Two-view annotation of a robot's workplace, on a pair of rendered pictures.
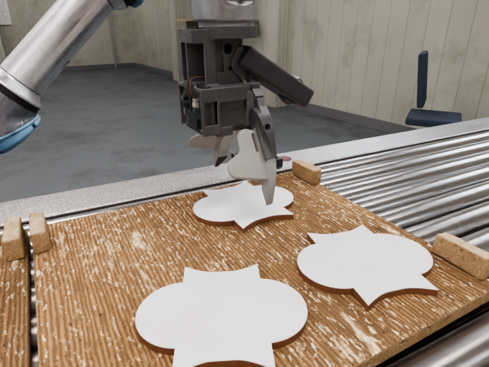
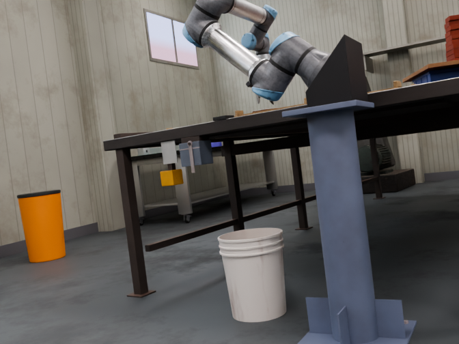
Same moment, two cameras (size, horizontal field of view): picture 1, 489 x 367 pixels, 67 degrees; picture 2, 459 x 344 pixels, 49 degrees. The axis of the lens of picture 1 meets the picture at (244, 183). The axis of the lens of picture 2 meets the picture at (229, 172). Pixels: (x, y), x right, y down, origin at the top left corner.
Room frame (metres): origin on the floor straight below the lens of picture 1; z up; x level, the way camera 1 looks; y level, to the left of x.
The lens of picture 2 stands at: (1.79, 2.17, 0.73)
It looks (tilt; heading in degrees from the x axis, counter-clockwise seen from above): 2 degrees down; 244
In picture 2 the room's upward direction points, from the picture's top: 7 degrees counter-clockwise
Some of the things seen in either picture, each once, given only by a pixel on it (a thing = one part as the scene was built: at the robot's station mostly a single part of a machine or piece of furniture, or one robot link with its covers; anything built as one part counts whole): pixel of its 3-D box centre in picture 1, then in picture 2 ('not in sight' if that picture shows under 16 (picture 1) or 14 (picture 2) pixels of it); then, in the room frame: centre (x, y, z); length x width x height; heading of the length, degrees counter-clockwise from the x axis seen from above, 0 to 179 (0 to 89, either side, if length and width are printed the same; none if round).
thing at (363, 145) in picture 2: not in sight; (367, 131); (-3.28, -3.40, 0.86); 1.04 x 1.02 x 1.71; 125
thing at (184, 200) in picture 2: not in sight; (212, 174); (-1.25, -4.48, 0.51); 2.82 x 1.11 x 1.03; 35
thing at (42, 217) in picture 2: not in sight; (43, 225); (1.31, -2.77, 0.31); 0.38 x 0.38 x 0.62
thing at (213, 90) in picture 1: (222, 81); not in sight; (0.45, 0.03, 1.11); 0.09 x 0.08 x 0.12; 119
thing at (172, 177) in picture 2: not in sight; (169, 163); (0.88, -0.36, 0.74); 0.09 x 0.08 x 0.24; 117
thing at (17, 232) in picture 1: (14, 237); not in sight; (0.36, 0.26, 0.95); 0.06 x 0.02 x 0.03; 28
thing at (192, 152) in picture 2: not in sight; (195, 154); (0.79, -0.20, 0.77); 0.14 x 0.11 x 0.18; 117
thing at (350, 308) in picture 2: not in sight; (342, 223); (0.61, 0.69, 0.44); 0.38 x 0.38 x 0.87; 35
